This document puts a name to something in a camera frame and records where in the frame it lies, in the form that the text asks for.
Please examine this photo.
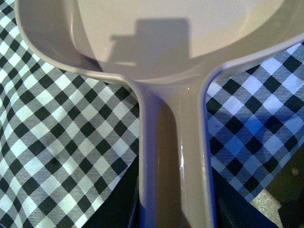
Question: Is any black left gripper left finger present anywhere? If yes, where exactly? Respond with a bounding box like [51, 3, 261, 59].
[83, 157, 139, 228]

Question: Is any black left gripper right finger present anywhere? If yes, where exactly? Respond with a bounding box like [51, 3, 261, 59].
[212, 169, 272, 228]

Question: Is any beige plastic dustpan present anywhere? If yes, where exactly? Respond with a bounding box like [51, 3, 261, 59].
[15, 0, 304, 228]

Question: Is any black white checkered tablecloth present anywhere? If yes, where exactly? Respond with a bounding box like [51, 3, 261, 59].
[0, 0, 304, 228]

